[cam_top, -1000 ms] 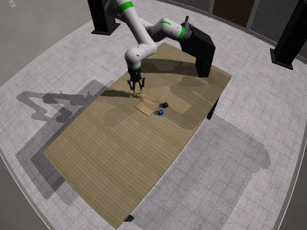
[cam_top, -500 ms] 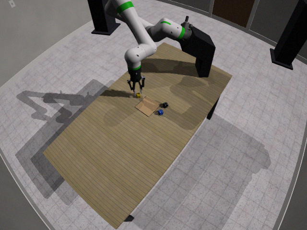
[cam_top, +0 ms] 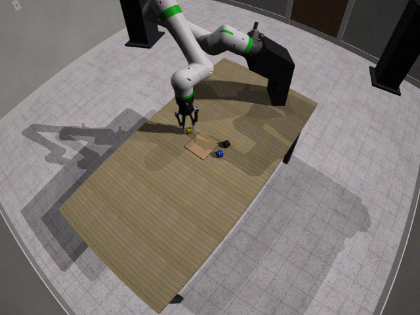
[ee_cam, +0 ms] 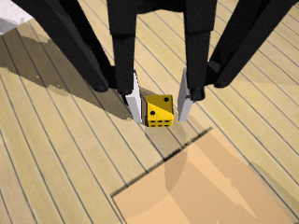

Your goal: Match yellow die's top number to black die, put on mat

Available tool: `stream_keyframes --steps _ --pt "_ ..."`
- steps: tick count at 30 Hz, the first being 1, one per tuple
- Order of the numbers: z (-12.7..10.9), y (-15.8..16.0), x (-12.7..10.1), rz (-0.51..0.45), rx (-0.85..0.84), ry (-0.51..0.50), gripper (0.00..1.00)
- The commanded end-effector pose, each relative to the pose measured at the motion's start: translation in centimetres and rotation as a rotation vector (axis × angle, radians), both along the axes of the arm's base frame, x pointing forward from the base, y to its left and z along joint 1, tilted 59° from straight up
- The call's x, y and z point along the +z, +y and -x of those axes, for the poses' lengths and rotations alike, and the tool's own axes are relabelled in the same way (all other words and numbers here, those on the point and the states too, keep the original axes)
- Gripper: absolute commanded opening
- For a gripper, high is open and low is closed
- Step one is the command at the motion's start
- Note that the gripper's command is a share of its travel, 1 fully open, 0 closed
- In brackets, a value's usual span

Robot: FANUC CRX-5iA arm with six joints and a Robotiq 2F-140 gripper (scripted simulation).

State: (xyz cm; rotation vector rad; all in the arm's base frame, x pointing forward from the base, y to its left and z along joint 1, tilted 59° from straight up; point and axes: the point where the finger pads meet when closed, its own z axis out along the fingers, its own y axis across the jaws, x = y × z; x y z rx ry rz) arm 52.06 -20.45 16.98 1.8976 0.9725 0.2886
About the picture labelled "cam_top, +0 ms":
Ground peach flat mat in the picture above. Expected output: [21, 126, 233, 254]
[185, 132, 220, 160]

